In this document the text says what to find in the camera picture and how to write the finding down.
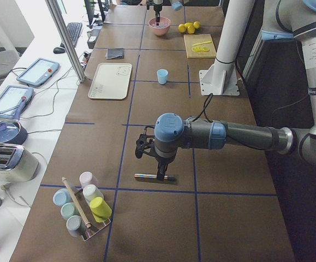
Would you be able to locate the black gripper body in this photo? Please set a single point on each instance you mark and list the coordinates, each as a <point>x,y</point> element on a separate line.
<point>162,161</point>
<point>158,4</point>

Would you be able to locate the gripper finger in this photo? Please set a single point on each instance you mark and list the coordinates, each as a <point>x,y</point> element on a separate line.
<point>156,17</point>
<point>161,171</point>
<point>159,18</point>

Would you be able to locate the pink bowl of ice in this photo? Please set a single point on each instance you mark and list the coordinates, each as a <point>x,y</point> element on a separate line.
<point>161,28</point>

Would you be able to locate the light blue plastic cup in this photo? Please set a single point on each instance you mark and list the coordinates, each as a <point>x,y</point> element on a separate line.
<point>162,76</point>

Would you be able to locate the yellow green cup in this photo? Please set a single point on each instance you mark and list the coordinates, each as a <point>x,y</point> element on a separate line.
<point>100,209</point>

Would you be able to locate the white cup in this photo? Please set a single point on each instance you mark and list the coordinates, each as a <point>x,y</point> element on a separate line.
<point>90,192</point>

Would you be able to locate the pink cup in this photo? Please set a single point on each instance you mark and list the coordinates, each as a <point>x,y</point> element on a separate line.
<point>87,178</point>

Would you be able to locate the mint green cup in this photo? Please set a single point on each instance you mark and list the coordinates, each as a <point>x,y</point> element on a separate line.
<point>68,210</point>

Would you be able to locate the grey cup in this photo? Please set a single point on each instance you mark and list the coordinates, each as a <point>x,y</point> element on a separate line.
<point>75,226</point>

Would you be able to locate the light blue rack cup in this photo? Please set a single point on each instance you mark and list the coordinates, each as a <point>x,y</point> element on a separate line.
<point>61,197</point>

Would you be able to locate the steel muddler black tip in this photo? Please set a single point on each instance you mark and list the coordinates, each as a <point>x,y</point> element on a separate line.
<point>152,176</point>

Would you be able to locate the bamboo cutting board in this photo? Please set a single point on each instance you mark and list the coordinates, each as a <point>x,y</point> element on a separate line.
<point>199,46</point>

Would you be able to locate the yellow plastic knife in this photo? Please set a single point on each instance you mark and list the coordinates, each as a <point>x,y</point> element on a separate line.
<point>202,43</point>

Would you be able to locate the grey folded cloth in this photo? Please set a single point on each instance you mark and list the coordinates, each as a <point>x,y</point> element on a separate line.
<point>115,53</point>

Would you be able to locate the cream bear serving tray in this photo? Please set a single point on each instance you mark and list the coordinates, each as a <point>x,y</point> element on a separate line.
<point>111,81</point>

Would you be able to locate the black keyboard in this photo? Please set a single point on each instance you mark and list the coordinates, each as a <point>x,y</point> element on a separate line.
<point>74,30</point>

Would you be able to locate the wooden stick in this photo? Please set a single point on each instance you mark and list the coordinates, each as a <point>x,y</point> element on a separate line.
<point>76,202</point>

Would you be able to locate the black computer mouse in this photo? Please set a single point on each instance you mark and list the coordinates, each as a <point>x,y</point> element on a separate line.
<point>58,50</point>

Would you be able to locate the teach pendant tablet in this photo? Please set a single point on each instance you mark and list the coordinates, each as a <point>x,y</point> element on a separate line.
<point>13,100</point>
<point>38,72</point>

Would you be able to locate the cream toaster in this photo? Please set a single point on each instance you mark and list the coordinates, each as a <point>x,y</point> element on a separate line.
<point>16,163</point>

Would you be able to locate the blue saucepan with lid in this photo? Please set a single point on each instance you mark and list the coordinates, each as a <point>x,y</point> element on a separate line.
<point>12,131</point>

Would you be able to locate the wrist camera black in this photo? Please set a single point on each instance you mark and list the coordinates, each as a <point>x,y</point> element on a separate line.
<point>145,144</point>

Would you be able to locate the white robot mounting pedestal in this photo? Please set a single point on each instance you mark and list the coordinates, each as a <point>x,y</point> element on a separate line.
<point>220,79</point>

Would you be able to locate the white wire cup rack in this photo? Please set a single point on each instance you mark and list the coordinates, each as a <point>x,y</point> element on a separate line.
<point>92,226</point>

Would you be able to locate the aluminium frame post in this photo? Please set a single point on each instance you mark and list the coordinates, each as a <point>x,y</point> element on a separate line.
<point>65,38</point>

